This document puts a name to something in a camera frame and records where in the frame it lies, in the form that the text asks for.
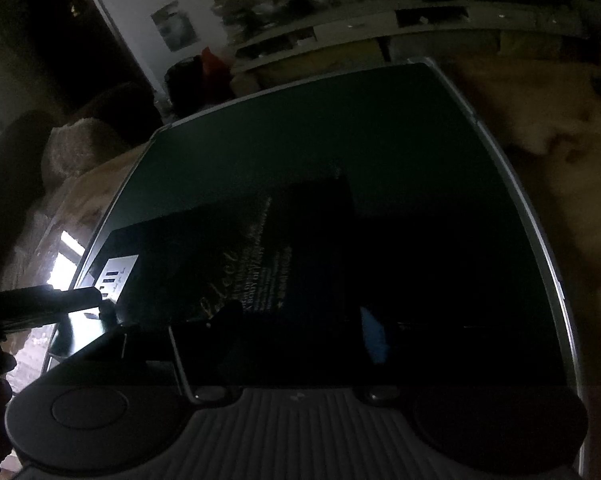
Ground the green board with silver frame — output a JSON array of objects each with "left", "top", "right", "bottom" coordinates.
[{"left": 43, "top": 57, "right": 588, "bottom": 476}]

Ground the white low cabinet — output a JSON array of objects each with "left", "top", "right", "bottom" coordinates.
[{"left": 228, "top": 0, "right": 596, "bottom": 73}]

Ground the large wall picture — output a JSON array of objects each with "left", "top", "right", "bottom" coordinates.
[{"left": 150, "top": 1, "right": 198, "bottom": 52}]

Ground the dark sofa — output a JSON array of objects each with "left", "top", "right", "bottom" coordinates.
[{"left": 0, "top": 82, "right": 161, "bottom": 171}]

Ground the black bin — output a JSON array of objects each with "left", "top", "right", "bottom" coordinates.
[{"left": 164, "top": 57, "right": 216, "bottom": 121}]

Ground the black box with white label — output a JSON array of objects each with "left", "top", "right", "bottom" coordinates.
[{"left": 88, "top": 160, "right": 358, "bottom": 341}]

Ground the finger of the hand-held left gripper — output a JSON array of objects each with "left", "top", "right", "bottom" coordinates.
[{"left": 0, "top": 284, "right": 116, "bottom": 333}]

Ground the beige fluffy cushion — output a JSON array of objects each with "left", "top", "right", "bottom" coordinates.
[{"left": 40, "top": 117, "right": 131, "bottom": 186}]

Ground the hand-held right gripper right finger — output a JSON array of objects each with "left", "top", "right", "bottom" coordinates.
[{"left": 357, "top": 305, "right": 556, "bottom": 405}]

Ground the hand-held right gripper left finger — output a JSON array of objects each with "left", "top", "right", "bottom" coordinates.
[{"left": 45, "top": 305, "right": 244, "bottom": 405}]

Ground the red object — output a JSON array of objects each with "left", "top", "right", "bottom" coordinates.
[{"left": 200, "top": 47, "right": 231, "bottom": 76}]

